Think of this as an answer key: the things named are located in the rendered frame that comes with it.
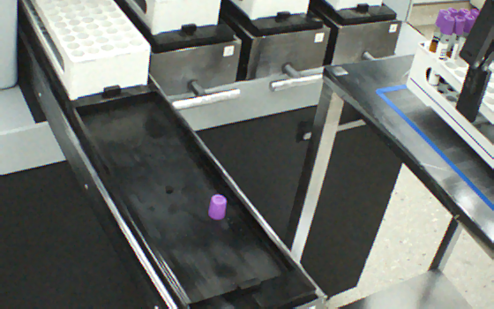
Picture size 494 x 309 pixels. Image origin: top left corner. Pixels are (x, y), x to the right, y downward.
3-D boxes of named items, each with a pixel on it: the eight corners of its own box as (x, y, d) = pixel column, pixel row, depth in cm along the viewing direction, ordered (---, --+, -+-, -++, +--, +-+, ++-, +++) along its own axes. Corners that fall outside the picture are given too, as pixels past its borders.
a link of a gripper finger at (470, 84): (489, 56, 72) (471, 57, 70) (475, 94, 75) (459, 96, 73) (480, 48, 73) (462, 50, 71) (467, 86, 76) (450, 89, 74)
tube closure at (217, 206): (228, 212, 70) (230, 198, 69) (220, 222, 69) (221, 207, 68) (213, 206, 70) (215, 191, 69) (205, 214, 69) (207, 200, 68)
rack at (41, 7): (16, 3, 99) (17, -34, 95) (76, -7, 104) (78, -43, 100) (71, 109, 80) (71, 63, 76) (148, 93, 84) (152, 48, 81)
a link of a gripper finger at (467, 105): (492, 71, 72) (488, 71, 72) (474, 123, 77) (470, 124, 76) (475, 56, 74) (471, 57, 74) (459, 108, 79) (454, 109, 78)
